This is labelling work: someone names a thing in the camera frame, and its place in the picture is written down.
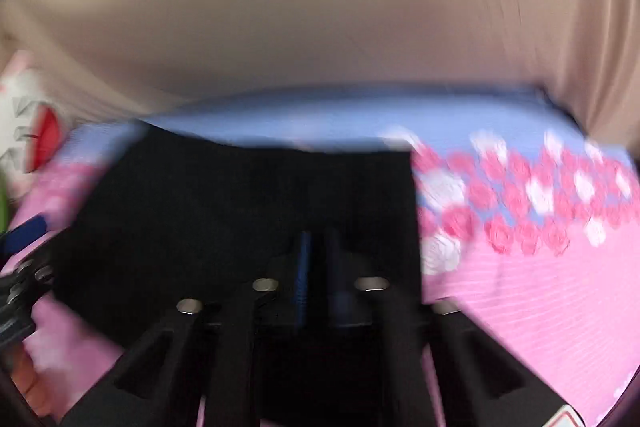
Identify black pants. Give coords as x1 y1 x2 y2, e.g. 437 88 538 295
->
52 126 422 347

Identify person's left hand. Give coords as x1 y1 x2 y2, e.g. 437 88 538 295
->
4 343 52 417

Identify green plush pillow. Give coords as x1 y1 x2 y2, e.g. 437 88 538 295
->
0 180 11 233

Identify white cartoon face pillow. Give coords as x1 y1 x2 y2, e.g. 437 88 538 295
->
1 51 72 202

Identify pink rose bedsheet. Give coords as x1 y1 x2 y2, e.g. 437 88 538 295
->
1 89 639 426

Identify beige curtain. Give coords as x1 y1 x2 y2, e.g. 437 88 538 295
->
1 0 639 149

